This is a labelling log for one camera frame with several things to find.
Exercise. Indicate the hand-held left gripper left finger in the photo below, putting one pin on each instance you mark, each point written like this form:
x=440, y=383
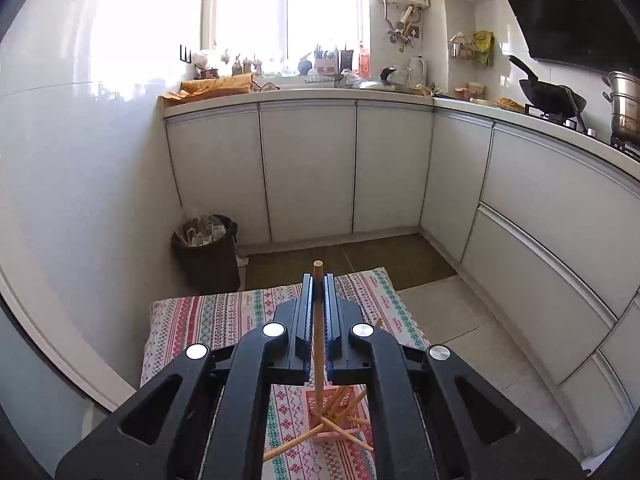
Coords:
x=305, y=320

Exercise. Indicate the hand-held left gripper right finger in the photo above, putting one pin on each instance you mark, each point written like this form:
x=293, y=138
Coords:
x=332, y=325

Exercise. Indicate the tan wooden chopstick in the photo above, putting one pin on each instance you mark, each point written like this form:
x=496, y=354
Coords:
x=318, y=280

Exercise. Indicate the pink plastic lattice basket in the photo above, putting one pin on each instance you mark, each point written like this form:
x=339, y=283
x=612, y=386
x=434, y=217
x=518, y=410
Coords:
x=311, y=402

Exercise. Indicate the bundle of wooden chopsticks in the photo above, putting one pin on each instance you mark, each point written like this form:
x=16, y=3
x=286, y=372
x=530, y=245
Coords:
x=295, y=442

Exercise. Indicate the patterned striped cloth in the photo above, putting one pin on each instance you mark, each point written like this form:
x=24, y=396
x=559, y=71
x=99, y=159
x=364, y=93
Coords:
x=200, y=320

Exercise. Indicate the dark brown trash bin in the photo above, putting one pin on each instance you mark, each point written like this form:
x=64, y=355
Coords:
x=210, y=270

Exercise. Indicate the clear plastic trash bag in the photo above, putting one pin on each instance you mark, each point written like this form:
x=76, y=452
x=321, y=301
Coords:
x=202, y=232

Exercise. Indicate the white three-door base cabinet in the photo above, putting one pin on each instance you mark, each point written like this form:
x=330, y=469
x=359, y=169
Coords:
x=305, y=170

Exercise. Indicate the white base cabinet with drawers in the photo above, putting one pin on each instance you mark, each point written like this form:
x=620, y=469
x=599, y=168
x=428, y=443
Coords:
x=540, y=210

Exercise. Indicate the brown paper bag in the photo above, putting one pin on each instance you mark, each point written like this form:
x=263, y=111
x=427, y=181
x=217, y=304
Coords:
x=215, y=87

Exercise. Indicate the black white small appliance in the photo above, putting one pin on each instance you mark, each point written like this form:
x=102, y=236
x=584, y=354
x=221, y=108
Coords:
x=392, y=76

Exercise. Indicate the white kettle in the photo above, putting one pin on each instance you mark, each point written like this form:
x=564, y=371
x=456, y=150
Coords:
x=416, y=72

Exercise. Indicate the red bottle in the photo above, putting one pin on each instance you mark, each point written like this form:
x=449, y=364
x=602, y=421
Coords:
x=363, y=60

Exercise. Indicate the gas stove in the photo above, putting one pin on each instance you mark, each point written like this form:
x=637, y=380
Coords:
x=555, y=117

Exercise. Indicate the hanging steel condiment cup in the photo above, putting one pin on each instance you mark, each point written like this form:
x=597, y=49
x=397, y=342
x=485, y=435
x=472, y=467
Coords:
x=460, y=47

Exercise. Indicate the kitchen window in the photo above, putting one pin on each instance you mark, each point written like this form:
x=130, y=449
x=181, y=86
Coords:
x=285, y=10

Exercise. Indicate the black wok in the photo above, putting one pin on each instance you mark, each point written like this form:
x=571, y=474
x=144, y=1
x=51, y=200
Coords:
x=550, y=97

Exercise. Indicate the yellow green hanging bag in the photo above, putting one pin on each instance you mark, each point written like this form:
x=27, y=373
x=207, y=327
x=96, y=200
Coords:
x=483, y=47

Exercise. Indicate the wooden rolling pin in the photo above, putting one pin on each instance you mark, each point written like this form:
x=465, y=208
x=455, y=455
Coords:
x=407, y=17

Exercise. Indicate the steel steamer pot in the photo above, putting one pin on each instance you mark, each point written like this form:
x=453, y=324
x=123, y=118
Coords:
x=627, y=105

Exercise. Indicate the black range hood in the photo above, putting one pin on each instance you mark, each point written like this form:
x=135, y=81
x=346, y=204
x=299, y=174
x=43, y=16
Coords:
x=565, y=10

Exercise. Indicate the black wall hook rack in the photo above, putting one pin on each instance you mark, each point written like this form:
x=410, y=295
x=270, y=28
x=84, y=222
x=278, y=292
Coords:
x=185, y=55

